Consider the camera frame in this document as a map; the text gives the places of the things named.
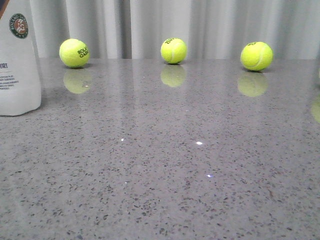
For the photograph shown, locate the white blue tennis ball can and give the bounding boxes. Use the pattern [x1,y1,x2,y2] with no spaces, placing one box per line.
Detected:
[0,0,42,116]

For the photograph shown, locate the middle tennis ball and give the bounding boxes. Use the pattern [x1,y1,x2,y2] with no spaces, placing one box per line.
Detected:
[160,37,188,64]

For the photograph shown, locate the tennis ball with Roland Garros print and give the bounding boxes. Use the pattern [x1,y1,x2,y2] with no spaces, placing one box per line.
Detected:
[59,38,90,68]

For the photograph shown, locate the grey pleated curtain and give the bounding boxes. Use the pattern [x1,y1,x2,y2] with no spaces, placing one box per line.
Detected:
[30,0,320,60]

